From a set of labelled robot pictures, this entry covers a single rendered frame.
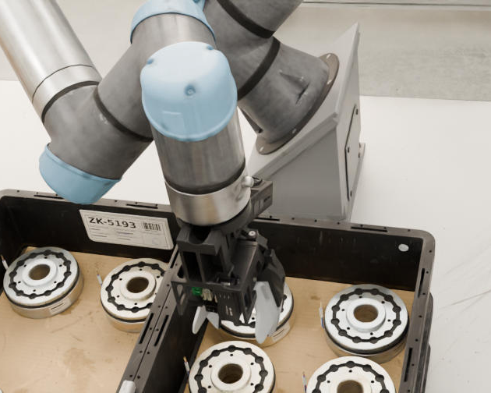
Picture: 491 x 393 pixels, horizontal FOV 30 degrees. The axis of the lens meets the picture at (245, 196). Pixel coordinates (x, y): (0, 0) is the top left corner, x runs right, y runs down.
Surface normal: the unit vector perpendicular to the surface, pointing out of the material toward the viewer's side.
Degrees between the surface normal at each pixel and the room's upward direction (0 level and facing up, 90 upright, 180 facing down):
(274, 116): 72
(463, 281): 0
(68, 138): 47
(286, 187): 90
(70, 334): 0
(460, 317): 0
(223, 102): 88
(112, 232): 90
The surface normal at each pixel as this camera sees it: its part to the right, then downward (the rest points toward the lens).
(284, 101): -0.11, 0.17
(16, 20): -0.27, -0.33
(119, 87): -0.54, 0.00
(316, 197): -0.22, 0.70
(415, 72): -0.12, -0.72
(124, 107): -0.26, 0.33
